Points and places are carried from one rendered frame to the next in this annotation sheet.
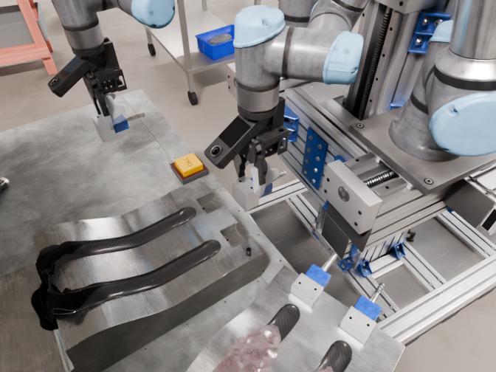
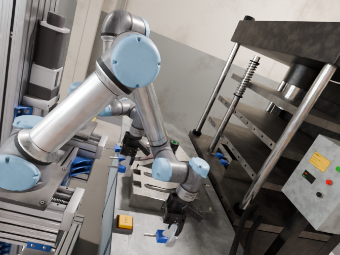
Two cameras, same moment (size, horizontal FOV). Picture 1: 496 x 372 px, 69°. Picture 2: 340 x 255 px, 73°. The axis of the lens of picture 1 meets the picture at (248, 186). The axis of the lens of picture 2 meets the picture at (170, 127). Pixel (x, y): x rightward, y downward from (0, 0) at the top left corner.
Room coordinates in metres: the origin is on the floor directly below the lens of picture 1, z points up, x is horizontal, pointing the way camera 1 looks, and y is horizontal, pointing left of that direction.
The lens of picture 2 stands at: (1.52, 0.42, 1.65)
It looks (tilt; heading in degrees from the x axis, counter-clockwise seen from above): 21 degrees down; 196
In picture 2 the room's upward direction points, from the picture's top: 22 degrees clockwise
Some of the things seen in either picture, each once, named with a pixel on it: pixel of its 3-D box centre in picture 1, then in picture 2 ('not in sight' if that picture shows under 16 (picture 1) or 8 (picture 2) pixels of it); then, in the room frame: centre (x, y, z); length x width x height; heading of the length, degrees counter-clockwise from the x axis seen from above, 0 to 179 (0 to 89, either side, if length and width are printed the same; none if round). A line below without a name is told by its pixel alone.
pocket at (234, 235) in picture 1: (235, 240); (135, 174); (0.45, 0.03, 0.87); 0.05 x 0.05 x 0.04; 33
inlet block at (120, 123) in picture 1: (121, 121); (159, 236); (0.80, 0.34, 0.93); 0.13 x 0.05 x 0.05; 125
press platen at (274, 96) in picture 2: not in sight; (293, 103); (-0.64, 0.71, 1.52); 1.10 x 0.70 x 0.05; 33
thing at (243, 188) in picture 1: (263, 184); (119, 168); (0.56, -0.03, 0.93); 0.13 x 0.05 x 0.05; 126
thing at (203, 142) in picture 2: not in sight; (244, 174); (-0.60, 0.66, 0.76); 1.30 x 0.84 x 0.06; 33
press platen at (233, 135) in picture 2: not in sight; (262, 152); (-0.63, 0.70, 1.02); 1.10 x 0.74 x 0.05; 33
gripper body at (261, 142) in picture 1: (260, 128); (130, 143); (0.55, -0.02, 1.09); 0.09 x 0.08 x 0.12; 126
